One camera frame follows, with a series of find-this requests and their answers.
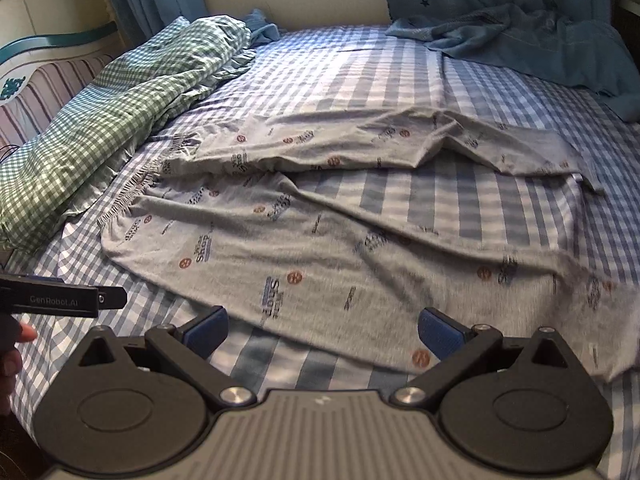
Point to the striped headboard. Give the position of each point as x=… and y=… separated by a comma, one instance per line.
x=40, y=74

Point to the person's left hand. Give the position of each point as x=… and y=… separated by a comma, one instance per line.
x=11, y=365

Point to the blue star curtain right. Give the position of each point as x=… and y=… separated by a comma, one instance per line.
x=568, y=42

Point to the green checked duvet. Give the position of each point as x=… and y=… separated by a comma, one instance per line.
x=64, y=171

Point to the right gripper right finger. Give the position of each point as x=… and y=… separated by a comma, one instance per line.
x=514, y=405

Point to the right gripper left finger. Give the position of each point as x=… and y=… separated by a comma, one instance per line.
x=137, y=405

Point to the grey printed pants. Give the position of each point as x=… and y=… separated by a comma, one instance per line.
x=228, y=216

